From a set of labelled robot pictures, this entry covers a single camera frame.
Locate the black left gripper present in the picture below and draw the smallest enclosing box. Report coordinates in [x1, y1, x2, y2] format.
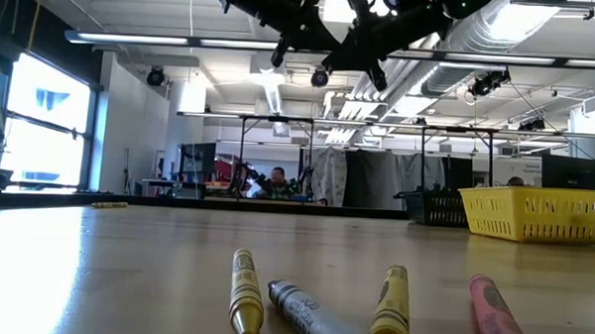
[191, 0, 344, 70]

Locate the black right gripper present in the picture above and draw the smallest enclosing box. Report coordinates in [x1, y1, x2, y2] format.
[319, 0, 456, 95]

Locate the white patterned curtain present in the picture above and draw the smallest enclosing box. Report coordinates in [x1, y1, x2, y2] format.
[308, 147, 349, 207]

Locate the dark curtain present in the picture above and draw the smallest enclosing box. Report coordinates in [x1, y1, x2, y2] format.
[343, 148, 410, 210]

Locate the red equipment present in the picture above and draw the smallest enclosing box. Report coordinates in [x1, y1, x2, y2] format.
[211, 157, 255, 184]

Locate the long ceiling light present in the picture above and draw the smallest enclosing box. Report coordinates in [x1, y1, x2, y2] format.
[63, 29, 279, 52]

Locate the black plastic basket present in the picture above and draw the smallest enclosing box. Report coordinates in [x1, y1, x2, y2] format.
[392, 183, 470, 229]

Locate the yellow plastic basket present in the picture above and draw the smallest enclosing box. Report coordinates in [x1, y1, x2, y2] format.
[456, 184, 595, 247]

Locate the large black monitor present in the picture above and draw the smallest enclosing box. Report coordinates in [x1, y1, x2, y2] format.
[540, 154, 595, 191]

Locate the large yellow crayon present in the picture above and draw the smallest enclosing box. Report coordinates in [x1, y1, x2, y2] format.
[369, 262, 415, 334]
[228, 248, 268, 334]

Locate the large grey crayon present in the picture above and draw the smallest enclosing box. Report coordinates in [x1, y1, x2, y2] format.
[265, 279, 387, 334]

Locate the large window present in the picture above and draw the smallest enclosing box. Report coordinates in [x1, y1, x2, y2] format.
[0, 52, 98, 191]

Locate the large pink crayon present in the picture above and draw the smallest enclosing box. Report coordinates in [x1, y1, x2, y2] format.
[467, 274, 537, 334]

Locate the round black ceiling camera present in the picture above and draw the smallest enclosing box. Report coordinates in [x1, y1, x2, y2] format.
[146, 65, 166, 88]
[309, 66, 331, 89]

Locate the black metal table frame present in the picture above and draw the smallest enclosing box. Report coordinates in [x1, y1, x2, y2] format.
[235, 113, 316, 204]
[417, 124, 498, 190]

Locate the black ceiling camera rig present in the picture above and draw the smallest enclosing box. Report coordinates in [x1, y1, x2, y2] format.
[518, 116, 547, 133]
[467, 66, 513, 100]

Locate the black table edge rail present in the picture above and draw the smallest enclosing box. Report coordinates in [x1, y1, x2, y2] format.
[0, 189, 410, 221]

